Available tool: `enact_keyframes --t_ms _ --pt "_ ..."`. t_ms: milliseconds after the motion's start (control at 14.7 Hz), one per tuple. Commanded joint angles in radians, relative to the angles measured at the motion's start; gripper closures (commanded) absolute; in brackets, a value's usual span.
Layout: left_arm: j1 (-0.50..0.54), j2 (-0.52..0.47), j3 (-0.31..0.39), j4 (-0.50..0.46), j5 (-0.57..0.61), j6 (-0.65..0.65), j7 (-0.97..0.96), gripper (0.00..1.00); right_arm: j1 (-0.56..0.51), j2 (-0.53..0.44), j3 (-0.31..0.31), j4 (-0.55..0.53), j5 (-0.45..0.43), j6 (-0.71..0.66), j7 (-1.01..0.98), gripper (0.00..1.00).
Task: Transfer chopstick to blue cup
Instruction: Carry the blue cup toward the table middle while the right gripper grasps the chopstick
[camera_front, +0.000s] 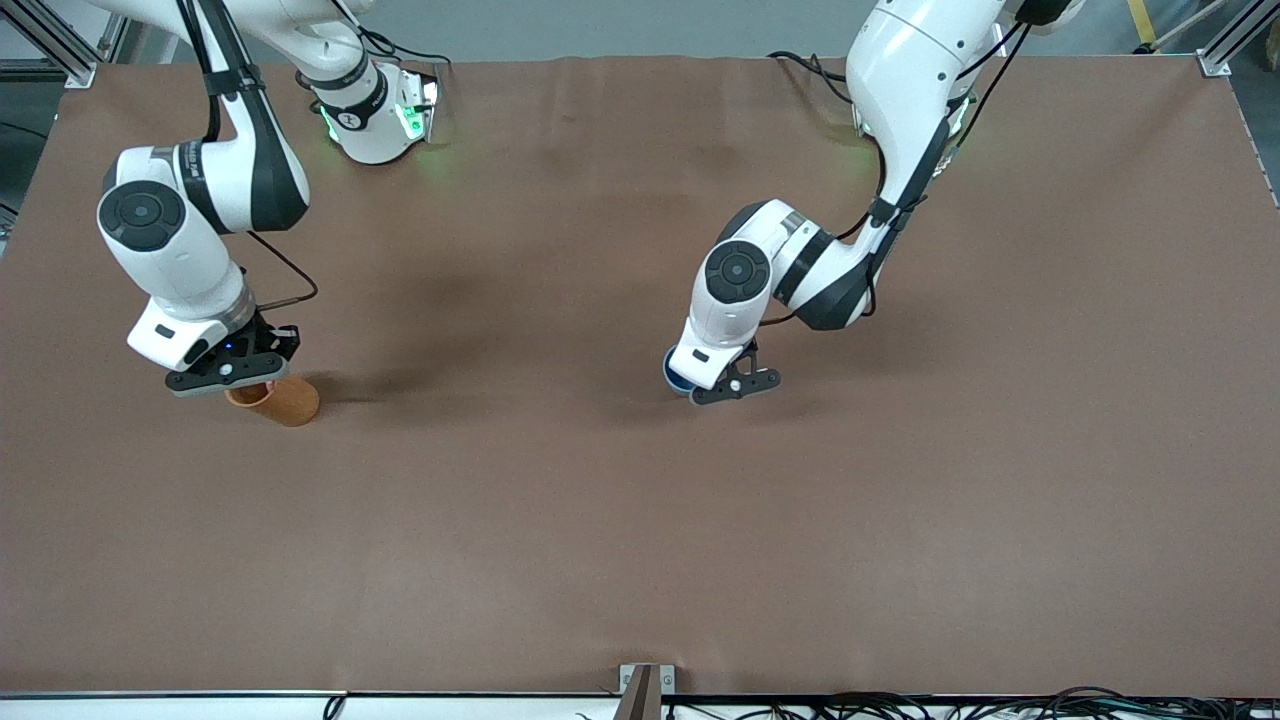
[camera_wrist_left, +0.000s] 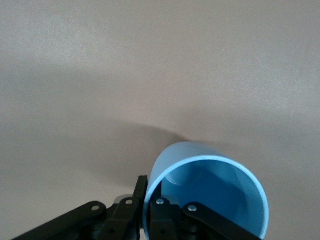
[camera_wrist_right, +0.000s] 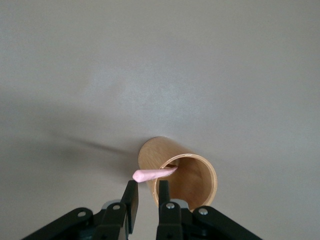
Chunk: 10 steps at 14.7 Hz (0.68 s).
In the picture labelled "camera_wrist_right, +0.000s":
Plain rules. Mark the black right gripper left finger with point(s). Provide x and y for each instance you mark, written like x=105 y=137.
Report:
x=110 y=220

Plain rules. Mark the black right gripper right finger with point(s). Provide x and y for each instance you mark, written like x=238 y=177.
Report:
x=172 y=222

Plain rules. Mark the pink chopstick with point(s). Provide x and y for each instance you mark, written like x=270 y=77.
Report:
x=147 y=175

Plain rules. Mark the wooden cylindrical cup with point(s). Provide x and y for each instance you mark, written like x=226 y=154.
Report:
x=160 y=152

